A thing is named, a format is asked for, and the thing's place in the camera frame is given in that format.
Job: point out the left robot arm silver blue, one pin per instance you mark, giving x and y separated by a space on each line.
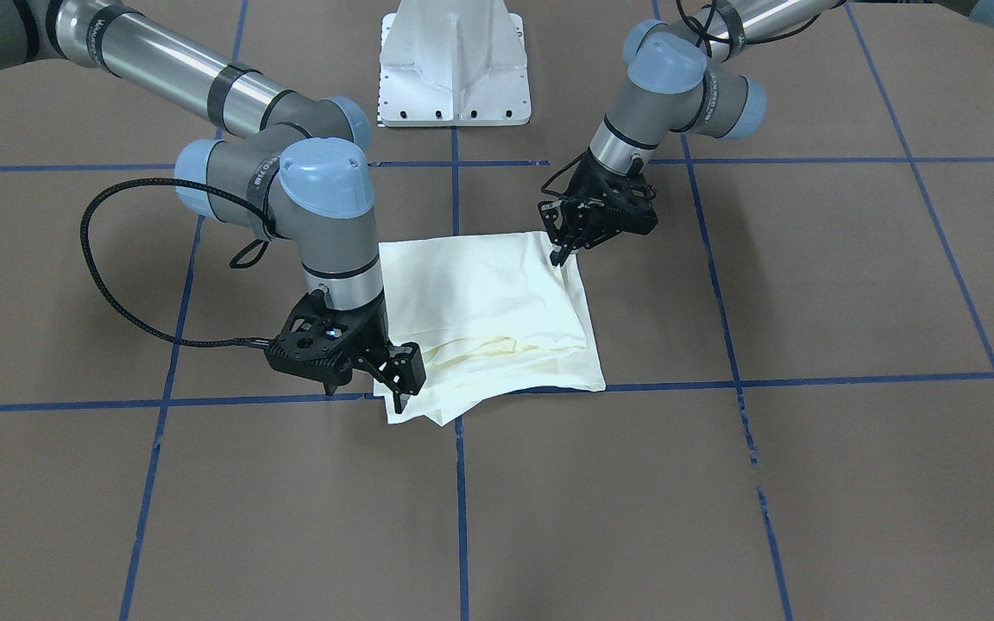
675 83

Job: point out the white central pillar mount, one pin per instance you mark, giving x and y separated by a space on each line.
453 63

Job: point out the cream long-sleeve cat shirt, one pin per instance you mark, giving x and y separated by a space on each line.
491 315

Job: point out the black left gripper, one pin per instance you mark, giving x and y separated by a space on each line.
584 187

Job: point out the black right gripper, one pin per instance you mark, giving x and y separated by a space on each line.
374 329

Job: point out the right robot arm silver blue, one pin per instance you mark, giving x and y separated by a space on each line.
65 134

